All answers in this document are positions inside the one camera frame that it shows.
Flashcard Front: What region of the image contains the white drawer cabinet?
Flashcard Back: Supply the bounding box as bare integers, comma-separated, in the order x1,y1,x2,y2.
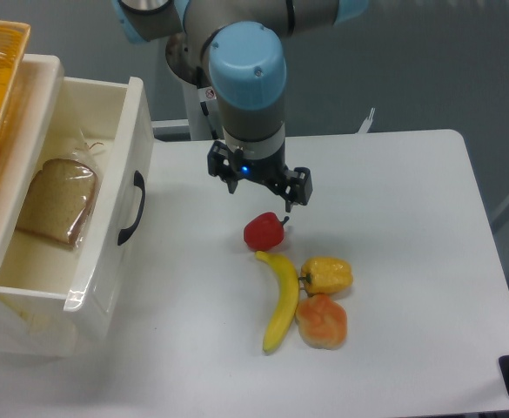
0,54,84,356

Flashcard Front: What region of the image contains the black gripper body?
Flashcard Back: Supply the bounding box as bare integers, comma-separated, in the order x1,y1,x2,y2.
224,144,287,188

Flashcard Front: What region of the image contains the white top drawer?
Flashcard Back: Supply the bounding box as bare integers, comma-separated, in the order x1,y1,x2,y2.
0,78,153,356

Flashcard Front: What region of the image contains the red bell pepper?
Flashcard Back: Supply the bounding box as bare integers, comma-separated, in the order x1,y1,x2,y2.
243,212,290,251

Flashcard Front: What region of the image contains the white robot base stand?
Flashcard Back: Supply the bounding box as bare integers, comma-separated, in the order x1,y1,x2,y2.
151,34,220,141

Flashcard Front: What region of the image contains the yellow banana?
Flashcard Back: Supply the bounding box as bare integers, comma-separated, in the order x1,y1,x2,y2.
255,251,299,354

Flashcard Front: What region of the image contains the yellow bell pepper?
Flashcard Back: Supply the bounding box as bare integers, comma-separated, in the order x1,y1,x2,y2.
299,256,354,294

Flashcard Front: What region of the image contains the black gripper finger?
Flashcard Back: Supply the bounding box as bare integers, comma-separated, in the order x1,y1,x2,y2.
267,167,313,212
207,140,242,194

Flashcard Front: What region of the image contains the black drawer handle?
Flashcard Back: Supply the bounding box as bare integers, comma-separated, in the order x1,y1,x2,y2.
117,170,146,246

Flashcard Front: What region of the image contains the bagged sliced brown bread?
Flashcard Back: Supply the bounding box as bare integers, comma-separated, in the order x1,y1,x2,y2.
16,134,104,249

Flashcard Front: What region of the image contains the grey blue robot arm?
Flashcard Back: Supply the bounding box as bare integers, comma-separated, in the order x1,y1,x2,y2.
112,1,368,210

